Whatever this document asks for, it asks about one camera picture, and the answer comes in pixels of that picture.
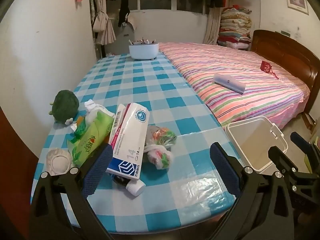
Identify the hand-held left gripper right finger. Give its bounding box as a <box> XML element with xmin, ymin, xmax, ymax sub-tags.
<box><xmin>209</xmin><ymin>142</ymin><xmax>294</xmax><ymax>240</ymax></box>

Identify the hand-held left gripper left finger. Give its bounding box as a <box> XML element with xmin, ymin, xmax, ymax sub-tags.
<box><xmin>30</xmin><ymin>144</ymin><xmax>114</xmax><ymax>240</ymax></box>

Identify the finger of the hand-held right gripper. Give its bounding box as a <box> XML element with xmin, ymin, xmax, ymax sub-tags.
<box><xmin>290</xmin><ymin>131</ymin><xmax>320</xmax><ymax>161</ymax></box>
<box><xmin>267</xmin><ymin>146</ymin><xmax>301</xmax><ymax>181</ymax></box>

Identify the white plastic bin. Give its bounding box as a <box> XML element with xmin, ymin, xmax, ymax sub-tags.
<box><xmin>224</xmin><ymin>116</ymin><xmax>288</xmax><ymax>175</ymax></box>

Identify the green tissue pack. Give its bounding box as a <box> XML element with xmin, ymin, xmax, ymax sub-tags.
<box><xmin>67</xmin><ymin>111</ymin><xmax>115</xmax><ymax>167</ymax></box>

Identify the white toothpaste tube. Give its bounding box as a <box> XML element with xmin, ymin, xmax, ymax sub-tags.
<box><xmin>112</xmin><ymin>175</ymin><xmax>145</xmax><ymax>197</ymax></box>

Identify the white red toothpaste box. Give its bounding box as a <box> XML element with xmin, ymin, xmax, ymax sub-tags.
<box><xmin>105</xmin><ymin>103</ymin><xmax>150</xmax><ymax>182</ymax></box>

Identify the white tissue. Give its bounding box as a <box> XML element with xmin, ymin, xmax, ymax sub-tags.
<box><xmin>84</xmin><ymin>99</ymin><xmax>110</xmax><ymax>120</ymax></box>

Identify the clear bag of colourful wrappers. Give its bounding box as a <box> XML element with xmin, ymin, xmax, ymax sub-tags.
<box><xmin>146</xmin><ymin>126</ymin><xmax>177</xmax><ymax>153</ymax></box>
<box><xmin>145</xmin><ymin>145</ymin><xmax>174</xmax><ymax>170</ymax></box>

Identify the green plush toy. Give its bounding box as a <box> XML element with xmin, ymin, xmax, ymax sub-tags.
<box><xmin>49</xmin><ymin>89</ymin><xmax>80</xmax><ymax>125</ymax></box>

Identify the red pouch with tassel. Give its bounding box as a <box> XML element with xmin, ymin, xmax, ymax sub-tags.
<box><xmin>260</xmin><ymin>60</ymin><xmax>280</xmax><ymax>80</ymax></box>

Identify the brown wooden headboard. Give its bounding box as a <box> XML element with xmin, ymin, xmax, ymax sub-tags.
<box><xmin>250</xmin><ymin>29</ymin><xmax>320</xmax><ymax>117</ymax></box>

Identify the blue checkered tablecloth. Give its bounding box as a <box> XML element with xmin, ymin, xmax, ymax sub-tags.
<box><xmin>31</xmin><ymin>52</ymin><xmax>237</xmax><ymax>233</ymax></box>

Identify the pink striped bedsheet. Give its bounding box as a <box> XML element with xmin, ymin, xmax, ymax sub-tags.
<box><xmin>159</xmin><ymin>42</ymin><xmax>312</xmax><ymax>130</ymax></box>

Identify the pale blue basin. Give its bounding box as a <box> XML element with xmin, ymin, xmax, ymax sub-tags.
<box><xmin>129</xmin><ymin>41</ymin><xmax>160</xmax><ymax>61</ymax></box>

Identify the stack of folded quilts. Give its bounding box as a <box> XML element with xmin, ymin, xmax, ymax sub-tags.
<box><xmin>217</xmin><ymin>4</ymin><xmax>253</xmax><ymax>50</ymax></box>

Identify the pile of small packets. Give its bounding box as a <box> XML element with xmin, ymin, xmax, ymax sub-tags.
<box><xmin>129</xmin><ymin>37</ymin><xmax>157</xmax><ymax>46</ymax></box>

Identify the white hanging garment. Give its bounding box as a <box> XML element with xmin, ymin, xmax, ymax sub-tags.
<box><xmin>125</xmin><ymin>11</ymin><xmax>137</xmax><ymax>30</ymax></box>

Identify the beige tied curtain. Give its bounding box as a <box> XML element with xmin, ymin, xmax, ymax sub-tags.
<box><xmin>92</xmin><ymin>0</ymin><xmax>117</xmax><ymax>45</ymax></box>

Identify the black hanging garment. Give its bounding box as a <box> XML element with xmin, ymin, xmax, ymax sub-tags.
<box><xmin>117</xmin><ymin>0</ymin><xmax>131</xmax><ymax>28</ymax></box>

